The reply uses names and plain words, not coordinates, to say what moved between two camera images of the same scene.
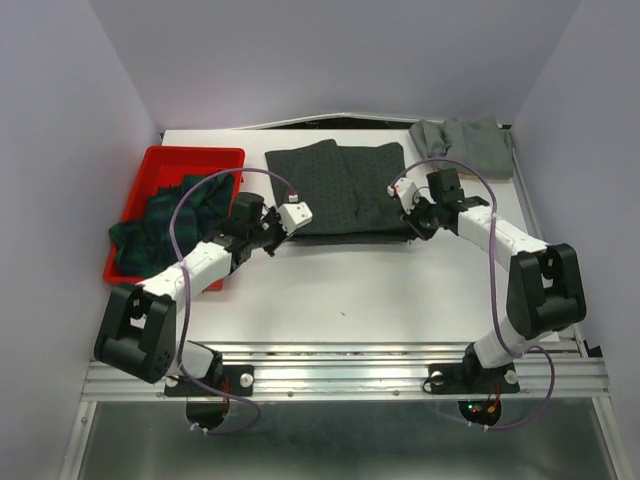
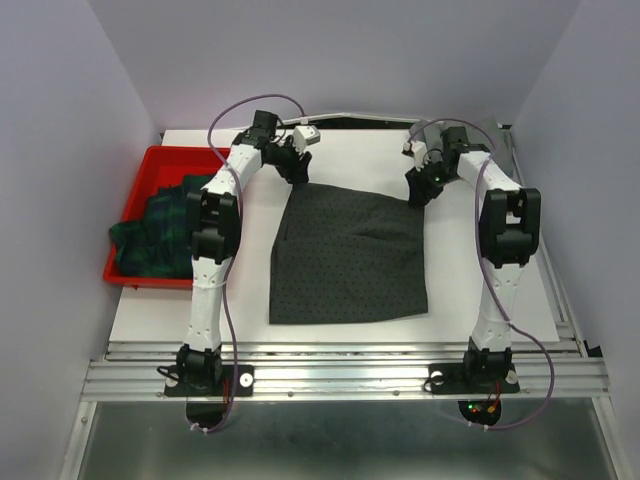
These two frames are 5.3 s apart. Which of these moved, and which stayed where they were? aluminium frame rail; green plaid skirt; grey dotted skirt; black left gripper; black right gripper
Moved: grey dotted skirt; black right gripper; black left gripper
Stayed: aluminium frame rail; green plaid skirt
